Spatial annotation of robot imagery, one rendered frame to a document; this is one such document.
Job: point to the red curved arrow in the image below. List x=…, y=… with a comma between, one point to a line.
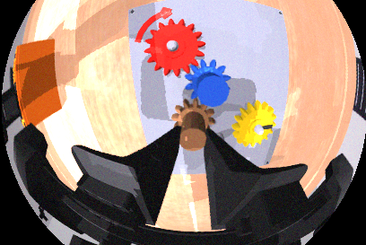
x=164, y=13

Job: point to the red gear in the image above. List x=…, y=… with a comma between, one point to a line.
x=175, y=60

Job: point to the yellow gear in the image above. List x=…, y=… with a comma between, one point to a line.
x=258, y=115

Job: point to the blue gear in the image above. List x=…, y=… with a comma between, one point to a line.
x=209, y=84

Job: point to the brown gear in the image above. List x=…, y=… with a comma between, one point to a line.
x=194, y=120

